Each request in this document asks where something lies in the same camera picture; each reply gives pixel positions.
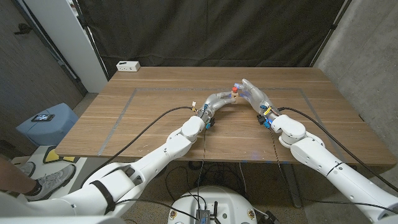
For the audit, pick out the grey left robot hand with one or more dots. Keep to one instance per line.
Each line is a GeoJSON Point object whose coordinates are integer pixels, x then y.
{"type": "Point", "coordinates": [216, 102]}

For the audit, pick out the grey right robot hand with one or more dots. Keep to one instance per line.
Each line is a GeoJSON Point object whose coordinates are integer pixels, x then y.
{"type": "Point", "coordinates": [258, 98]}

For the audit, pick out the red-headed screw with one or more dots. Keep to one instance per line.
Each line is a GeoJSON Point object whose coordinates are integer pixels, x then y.
{"type": "Point", "coordinates": [234, 89]}

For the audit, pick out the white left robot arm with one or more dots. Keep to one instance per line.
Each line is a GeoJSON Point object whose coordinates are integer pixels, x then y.
{"type": "Point", "coordinates": [149, 158]}

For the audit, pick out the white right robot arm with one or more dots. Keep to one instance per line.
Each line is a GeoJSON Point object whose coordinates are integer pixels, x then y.
{"type": "Point", "coordinates": [323, 155]}

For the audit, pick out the black backdrop curtain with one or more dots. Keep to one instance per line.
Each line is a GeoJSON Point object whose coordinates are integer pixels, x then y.
{"type": "Point", "coordinates": [217, 31]}

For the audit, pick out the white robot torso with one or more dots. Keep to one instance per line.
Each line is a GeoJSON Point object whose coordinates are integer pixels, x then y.
{"type": "Point", "coordinates": [214, 197]}

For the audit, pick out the grey table leg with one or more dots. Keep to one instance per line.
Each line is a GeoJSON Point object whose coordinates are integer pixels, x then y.
{"type": "Point", "coordinates": [292, 186]}

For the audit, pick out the white power strip box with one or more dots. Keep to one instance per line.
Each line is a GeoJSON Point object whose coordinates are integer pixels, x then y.
{"type": "Point", "coordinates": [128, 66]}

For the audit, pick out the black backdrop stand pole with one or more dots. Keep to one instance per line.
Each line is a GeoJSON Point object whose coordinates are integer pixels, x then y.
{"type": "Point", "coordinates": [333, 27]}
{"type": "Point", "coordinates": [93, 46]}

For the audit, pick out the grey module on torso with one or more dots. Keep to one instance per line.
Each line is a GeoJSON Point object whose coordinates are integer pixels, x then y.
{"type": "Point", "coordinates": [202, 216]}

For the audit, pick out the white floor platform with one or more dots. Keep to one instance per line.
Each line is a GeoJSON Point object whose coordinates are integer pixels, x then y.
{"type": "Point", "coordinates": [87, 168]}

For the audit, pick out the white pillar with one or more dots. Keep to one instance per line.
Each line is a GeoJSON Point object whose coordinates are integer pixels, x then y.
{"type": "Point", "coordinates": [68, 40]}

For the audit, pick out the blue stool with phone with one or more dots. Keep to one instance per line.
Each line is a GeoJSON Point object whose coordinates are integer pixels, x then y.
{"type": "Point", "coordinates": [53, 132]}

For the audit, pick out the yellow black floor pedal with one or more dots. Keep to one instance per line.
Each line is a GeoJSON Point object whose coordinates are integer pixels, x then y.
{"type": "Point", "coordinates": [51, 155]}

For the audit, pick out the black smartphone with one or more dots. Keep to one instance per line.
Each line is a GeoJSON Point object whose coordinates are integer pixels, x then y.
{"type": "Point", "coordinates": [43, 117]}

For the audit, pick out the grey black sneaker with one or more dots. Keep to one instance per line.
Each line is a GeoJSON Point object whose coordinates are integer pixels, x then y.
{"type": "Point", "coordinates": [51, 183]}
{"type": "Point", "coordinates": [27, 169]}

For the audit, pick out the person's bare leg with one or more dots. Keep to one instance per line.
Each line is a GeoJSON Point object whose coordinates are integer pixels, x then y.
{"type": "Point", "coordinates": [12, 177]}

